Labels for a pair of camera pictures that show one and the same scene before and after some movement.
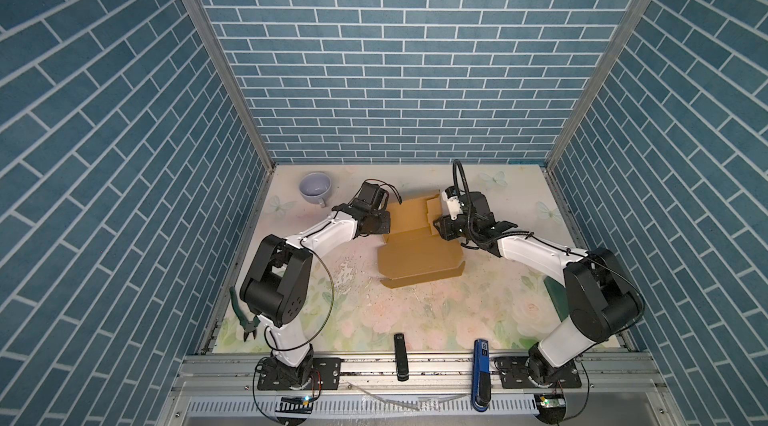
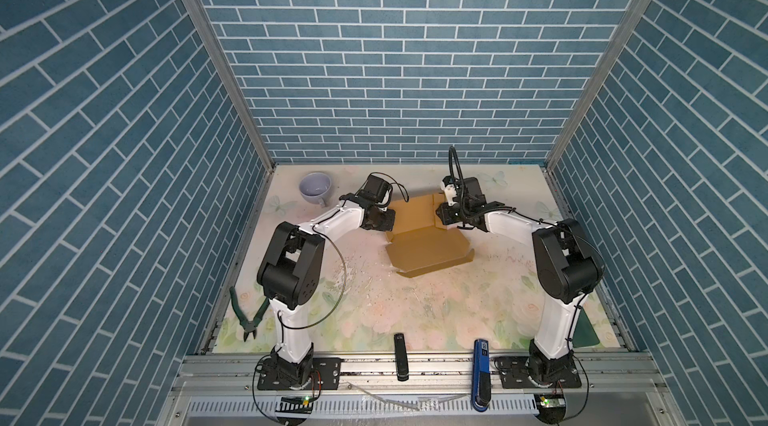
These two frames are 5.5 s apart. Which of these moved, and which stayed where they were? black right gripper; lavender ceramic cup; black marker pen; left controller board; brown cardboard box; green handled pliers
Moved: black right gripper; brown cardboard box
Stayed: green handled pliers; lavender ceramic cup; black marker pen; left controller board
